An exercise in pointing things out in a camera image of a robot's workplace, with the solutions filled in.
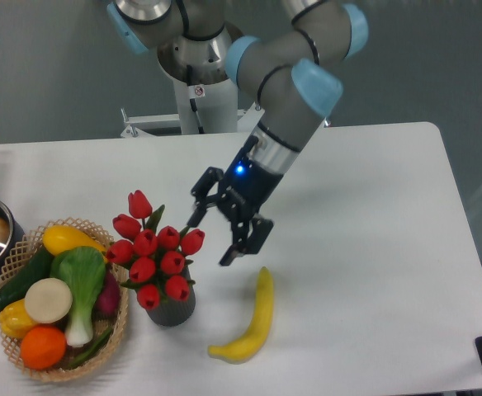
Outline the orange fruit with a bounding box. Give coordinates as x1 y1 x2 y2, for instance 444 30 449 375
21 325 67 370

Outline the yellow banana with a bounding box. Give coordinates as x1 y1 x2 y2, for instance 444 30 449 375
207 267 275 364

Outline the red tulip bouquet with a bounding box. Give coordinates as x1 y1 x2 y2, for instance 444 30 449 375
106 190 206 311

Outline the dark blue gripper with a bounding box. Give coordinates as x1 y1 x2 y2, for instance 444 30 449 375
187 148 283 266

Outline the green bean pod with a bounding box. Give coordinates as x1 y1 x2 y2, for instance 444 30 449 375
64 327 114 370

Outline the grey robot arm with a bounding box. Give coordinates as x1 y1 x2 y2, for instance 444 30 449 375
107 1 369 266

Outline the green bok choy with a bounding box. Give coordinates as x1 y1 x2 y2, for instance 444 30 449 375
50 247 106 348

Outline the dark green cucumber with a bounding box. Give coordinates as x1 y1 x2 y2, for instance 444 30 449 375
0 247 54 312

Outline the purple sweet potato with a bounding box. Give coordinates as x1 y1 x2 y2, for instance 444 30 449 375
95 271 121 316

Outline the woven wicker basket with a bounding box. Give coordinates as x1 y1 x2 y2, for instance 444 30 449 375
0 217 129 383

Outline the dark grey ribbed vase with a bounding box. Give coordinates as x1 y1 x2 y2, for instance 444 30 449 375
146 285 196 327

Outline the white round radish slice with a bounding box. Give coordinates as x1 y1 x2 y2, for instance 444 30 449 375
24 278 73 323

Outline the yellow bell pepper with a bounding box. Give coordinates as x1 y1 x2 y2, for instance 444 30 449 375
0 299 38 339

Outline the yellow squash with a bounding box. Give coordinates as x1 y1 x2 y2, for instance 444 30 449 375
42 225 108 264

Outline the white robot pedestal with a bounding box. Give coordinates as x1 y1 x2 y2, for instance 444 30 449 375
120 78 263 138

